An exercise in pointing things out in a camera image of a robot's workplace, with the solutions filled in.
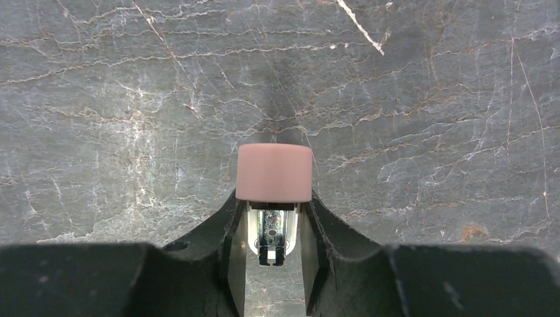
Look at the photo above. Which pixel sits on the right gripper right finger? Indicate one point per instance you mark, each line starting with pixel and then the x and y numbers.
pixel 347 274

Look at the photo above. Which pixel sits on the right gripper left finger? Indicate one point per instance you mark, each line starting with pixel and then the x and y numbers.
pixel 201 273

